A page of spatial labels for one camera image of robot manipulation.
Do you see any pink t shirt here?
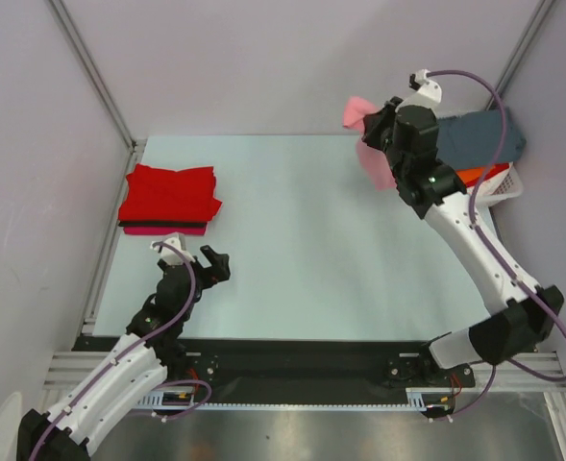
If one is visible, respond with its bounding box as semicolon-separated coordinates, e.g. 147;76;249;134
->
342;96;396;190

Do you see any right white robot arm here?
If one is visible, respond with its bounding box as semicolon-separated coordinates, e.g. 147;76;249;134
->
361;97;564;385

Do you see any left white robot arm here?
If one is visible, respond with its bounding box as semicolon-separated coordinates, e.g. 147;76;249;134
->
16;237;231;460

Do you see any folded magenta t shirt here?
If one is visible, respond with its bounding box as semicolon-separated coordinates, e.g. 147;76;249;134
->
123;226;207;236

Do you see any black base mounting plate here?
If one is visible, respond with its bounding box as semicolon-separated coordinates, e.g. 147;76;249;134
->
70;335;476;405

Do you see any grey blue t shirt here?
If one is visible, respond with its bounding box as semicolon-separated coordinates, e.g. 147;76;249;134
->
437;108;527;170

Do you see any folded red t shirt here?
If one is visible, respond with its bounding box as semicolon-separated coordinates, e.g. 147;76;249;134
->
118;164;223;224

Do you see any orange t shirt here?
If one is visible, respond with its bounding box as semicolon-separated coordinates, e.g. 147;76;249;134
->
456;167;483;187

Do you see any red t shirt in basket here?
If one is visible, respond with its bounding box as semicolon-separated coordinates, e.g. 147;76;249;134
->
485;163;510;180

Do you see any white plastic basket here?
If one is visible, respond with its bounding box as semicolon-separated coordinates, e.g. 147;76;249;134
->
474;163;524;208

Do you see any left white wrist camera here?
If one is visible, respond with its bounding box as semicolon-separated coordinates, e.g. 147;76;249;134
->
150;233;195;266

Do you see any white slotted cable duct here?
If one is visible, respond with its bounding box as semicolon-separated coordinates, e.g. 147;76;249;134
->
133;389;454;415

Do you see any aluminium front frame rail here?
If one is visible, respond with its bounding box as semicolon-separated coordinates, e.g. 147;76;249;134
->
41;349;566;390

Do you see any right aluminium corner post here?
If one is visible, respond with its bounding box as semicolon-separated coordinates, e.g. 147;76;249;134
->
496;0;559;96

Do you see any aluminium corner post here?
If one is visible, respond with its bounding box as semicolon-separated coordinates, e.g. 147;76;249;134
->
45;0;137;150
496;0;559;96

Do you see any left aluminium corner post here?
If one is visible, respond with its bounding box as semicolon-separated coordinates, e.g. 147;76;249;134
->
45;0;137;150

